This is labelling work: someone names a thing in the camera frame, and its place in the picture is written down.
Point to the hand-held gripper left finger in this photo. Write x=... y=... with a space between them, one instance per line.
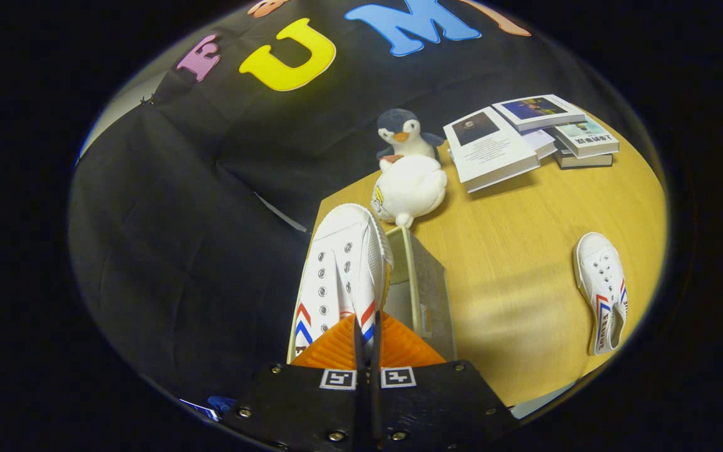
x=359 y=351

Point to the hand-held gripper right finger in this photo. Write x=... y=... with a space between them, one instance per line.
x=376 y=351

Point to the beige fabric storage box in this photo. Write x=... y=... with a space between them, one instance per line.
x=430 y=295

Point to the white shoe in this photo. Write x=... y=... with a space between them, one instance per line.
x=600 y=276
x=342 y=263

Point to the small blue object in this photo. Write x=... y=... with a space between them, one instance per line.
x=220 y=403

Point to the round white plush toy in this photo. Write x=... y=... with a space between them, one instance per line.
x=412 y=188

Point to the black backdrop cloth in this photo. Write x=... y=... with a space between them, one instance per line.
x=211 y=207

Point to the penguin plush toy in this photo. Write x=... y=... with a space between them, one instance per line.
x=402 y=135

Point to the large white book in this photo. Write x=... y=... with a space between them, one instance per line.
x=490 y=154

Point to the thin pale book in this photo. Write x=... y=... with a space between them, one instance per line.
x=540 y=143

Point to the blue cover book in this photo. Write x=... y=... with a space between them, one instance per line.
x=537 y=110

